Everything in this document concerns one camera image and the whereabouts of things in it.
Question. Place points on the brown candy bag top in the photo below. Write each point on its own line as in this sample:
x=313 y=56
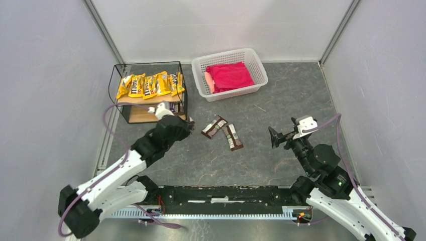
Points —
x=214 y=126

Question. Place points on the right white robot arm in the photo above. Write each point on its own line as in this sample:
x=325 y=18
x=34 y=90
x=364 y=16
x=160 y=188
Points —
x=331 y=189

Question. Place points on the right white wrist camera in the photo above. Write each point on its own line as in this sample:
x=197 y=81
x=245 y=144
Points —
x=305 y=125

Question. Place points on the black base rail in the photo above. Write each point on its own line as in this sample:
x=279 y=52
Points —
x=222 y=200

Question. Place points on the black wire wooden shelf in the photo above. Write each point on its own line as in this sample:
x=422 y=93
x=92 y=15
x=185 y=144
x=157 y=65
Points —
x=136 y=115

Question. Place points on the pink folded cloth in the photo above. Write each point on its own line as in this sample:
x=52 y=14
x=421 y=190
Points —
x=226 y=77

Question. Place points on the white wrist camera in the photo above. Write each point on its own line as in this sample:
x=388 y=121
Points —
x=161 y=110
x=305 y=125

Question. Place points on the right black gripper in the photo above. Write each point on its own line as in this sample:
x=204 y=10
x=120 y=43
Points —
x=286 y=139

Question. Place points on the brown candy bag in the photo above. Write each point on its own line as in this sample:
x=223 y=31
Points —
x=232 y=137
x=214 y=126

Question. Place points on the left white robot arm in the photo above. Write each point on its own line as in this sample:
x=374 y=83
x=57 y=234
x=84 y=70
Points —
x=81 y=209

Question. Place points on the white plastic basket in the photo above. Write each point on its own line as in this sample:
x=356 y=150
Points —
x=246 y=55

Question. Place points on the yellow M&M bag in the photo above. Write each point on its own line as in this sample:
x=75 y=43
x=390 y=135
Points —
x=136 y=86
x=149 y=87

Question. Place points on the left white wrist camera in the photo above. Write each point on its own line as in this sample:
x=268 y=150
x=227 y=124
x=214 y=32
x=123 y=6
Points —
x=161 y=110

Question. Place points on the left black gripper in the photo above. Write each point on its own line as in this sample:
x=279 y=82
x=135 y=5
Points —
x=181 y=125

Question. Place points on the purple brown M&M bag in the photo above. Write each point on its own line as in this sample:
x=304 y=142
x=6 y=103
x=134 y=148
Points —
x=172 y=107

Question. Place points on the yellow candy bag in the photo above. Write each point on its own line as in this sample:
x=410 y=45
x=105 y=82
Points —
x=176 y=83
x=124 y=86
x=162 y=84

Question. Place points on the brown candy bag middle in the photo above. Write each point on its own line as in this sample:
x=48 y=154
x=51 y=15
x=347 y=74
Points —
x=232 y=137

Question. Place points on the brown candy bag lower shelf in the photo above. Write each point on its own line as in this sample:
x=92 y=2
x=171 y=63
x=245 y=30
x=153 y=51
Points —
x=179 y=108

